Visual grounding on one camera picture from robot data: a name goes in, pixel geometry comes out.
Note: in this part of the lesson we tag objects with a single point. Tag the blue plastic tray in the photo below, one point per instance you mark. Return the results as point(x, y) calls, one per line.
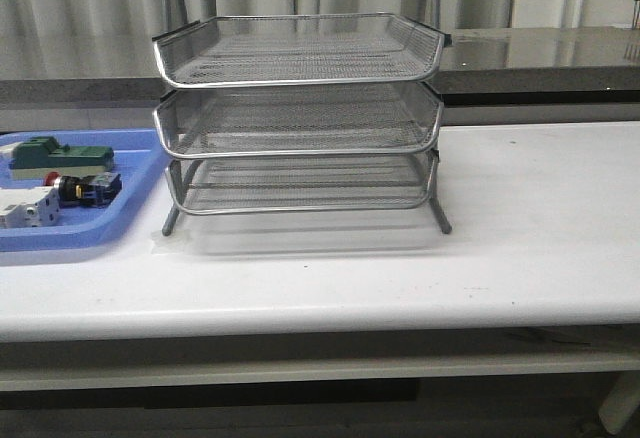
point(138, 158)

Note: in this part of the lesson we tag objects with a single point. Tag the silver mesh tray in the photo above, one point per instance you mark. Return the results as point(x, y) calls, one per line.
point(383, 118)
point(306, 184)
point(280, 50)

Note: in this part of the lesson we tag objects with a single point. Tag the dark back counter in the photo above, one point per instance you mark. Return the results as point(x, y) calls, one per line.
point(481, 67)

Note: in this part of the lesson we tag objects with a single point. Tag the white table leg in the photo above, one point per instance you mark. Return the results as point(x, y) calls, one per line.
point(620, 403)

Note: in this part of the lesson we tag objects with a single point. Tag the green electrical module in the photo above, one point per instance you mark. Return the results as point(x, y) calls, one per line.
point(37, 156)

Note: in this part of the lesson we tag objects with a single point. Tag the red emergency stop button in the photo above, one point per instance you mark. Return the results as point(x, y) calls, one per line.
point(92, 191)

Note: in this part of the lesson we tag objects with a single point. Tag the silver rack frame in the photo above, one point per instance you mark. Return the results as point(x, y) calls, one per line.
point(175, 18)

